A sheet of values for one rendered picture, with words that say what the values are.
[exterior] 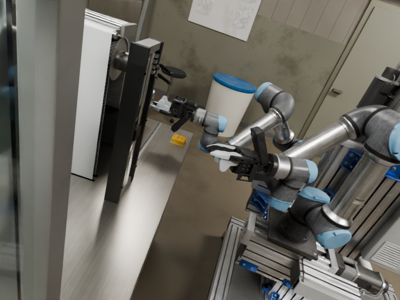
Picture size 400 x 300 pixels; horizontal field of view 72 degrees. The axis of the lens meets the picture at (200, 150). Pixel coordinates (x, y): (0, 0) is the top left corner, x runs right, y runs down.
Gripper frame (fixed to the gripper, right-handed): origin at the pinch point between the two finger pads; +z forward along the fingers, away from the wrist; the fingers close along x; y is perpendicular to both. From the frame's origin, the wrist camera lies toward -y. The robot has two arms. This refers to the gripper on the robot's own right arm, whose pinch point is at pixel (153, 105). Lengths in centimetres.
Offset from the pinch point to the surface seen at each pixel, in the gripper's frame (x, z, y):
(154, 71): 36.4, -5.3, 26.9
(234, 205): -89, -78, -111
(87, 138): 41.9, 11.0, -1.3
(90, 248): 70, -6, -17
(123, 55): 32.9, 6.3, 27.7
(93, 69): 41.4, 11.8, 23.0
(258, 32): -305, -58, 23
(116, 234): 63, -11, -18
